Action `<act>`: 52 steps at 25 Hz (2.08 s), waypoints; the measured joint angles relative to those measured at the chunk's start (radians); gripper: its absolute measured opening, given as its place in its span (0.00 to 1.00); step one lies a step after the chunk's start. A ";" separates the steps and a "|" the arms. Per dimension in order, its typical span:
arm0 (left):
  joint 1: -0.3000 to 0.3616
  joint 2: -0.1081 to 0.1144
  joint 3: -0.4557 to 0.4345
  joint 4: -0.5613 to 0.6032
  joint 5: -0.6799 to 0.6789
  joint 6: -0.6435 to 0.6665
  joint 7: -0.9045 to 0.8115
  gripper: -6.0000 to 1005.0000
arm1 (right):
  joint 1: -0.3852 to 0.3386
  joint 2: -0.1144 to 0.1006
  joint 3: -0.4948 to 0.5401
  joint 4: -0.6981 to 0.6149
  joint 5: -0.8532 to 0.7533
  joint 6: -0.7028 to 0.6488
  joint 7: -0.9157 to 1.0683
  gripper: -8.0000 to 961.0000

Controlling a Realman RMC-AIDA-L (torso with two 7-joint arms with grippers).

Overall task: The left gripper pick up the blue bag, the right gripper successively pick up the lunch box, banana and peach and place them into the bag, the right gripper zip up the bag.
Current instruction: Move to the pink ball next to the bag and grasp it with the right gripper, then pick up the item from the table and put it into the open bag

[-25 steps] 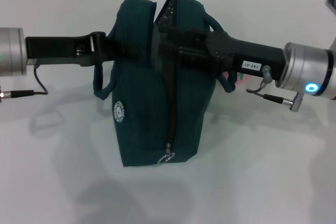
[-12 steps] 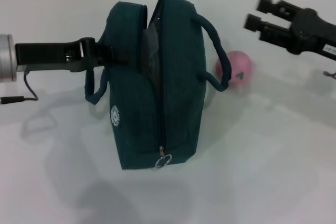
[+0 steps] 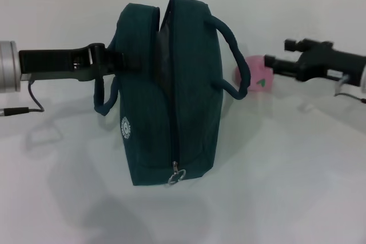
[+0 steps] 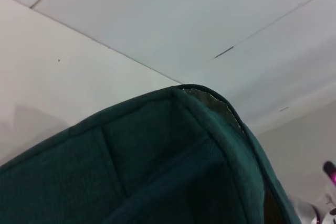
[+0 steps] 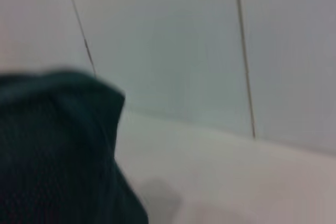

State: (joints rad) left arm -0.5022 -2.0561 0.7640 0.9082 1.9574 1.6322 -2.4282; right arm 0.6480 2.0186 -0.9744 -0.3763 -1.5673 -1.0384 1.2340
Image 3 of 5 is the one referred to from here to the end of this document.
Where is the metal zipper pull ring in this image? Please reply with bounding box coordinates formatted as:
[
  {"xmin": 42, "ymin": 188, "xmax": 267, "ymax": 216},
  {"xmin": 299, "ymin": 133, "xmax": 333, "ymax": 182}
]
[{"xmin": 166, "ymin": 161, "xmax": 187, "ymax": 187}]

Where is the pink toy peach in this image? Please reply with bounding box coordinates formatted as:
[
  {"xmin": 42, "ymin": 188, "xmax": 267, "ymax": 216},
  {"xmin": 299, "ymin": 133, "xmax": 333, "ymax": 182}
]
[{"xmin": 233, "ymin": 54, "xmax": 274, "ymax": 93}]

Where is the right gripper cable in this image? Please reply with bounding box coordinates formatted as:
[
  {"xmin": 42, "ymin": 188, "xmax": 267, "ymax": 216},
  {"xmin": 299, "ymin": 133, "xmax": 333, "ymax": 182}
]
[{"xmin": 334, "ymin": 75, "xmax": 366, "ymax": 105}]

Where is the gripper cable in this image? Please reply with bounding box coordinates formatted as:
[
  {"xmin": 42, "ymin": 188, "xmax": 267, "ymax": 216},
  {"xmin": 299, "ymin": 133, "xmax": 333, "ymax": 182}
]
[
  {"xmin": 0, "ymin": 79, "xmax": 45, "ymax": 118},
  {"xmin": 334, "ymin": 75, "xmax": 366, "ymax": 105}
]

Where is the dark teal insulated bag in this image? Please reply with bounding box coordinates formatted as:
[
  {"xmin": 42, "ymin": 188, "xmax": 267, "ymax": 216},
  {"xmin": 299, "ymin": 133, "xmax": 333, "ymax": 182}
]
[{"xmin": 94, "ymin": 0, "xmax": 252, "ymax": 187}]

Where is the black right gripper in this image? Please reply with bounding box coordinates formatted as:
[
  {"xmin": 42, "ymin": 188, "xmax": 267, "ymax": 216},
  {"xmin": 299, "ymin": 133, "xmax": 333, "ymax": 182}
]
[{"xmin": 264, "ymin": 38, "xmax": 366, "ymax": 86}]

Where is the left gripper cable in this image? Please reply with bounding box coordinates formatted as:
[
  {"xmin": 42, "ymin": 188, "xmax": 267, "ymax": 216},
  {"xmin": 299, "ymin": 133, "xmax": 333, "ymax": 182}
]
[{"xmin": 0, "ymin": 79, "xmax": 45, "ymax": 118}]

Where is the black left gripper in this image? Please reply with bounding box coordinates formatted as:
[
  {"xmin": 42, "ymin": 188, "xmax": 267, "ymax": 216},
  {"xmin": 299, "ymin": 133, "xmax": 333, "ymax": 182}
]
[{"xmin": 18, "ymin": 42, "xmax": 143, "ymax": 82}]

